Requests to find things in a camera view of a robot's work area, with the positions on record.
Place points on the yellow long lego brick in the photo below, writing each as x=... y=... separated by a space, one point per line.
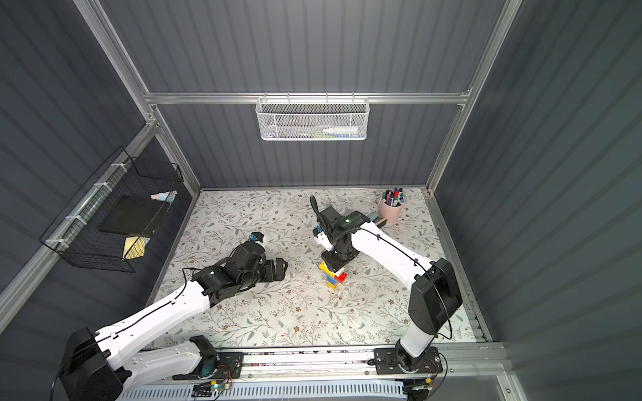
x=324 y=269

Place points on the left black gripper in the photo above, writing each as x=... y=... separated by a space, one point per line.
x=271 y=269

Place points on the black wire basket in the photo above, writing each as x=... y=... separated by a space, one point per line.
x=78 y=241

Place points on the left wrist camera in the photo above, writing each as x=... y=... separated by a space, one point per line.
x=257 y=237

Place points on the black notebook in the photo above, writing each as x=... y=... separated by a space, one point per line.
x=134 y=216

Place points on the red lego brick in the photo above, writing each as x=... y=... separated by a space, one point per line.
x=342 y=276

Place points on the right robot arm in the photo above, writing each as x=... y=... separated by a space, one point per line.
x=434 y=292

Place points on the white wire mesh basket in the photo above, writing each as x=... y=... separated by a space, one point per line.
x=304 y=119

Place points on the floral table mat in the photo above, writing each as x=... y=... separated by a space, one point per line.
x=369 y=307

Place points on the yellow sticky notes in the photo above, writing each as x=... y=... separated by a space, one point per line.
x=134 y=247

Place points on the pink pen cup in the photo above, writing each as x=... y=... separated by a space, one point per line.
x=392 y=203

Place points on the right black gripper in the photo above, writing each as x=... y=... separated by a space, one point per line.
x=332 y=256

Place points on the white marker bottle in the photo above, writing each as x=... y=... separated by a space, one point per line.
x=342 y=130

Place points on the long light blue lego brick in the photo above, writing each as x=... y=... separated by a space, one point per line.
x=331 y=278

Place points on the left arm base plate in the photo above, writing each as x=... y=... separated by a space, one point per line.
x=227 y=365

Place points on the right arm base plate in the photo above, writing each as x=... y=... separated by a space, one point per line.
x=391 y=361

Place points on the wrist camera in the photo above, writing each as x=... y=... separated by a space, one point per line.
x=321 y=238
x=257 y=237

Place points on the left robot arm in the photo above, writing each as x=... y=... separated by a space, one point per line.
x=102 y=364

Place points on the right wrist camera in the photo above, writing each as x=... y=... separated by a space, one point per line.
x=321 y=238

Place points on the pastel sticky note pad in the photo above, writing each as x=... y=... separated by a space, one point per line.
x=168 y=196

